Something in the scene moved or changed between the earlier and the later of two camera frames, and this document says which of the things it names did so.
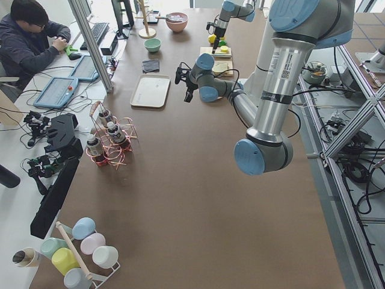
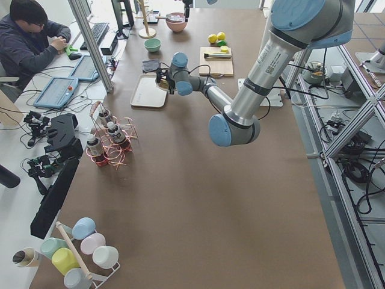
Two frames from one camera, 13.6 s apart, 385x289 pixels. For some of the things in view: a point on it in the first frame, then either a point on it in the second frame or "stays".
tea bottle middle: [117, 136] stays
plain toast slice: [220, 67] → [163, 82]
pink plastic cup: [91, 242] stays
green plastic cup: [50, 244] stays
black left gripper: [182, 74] → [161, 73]
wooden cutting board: [223, 61] stays
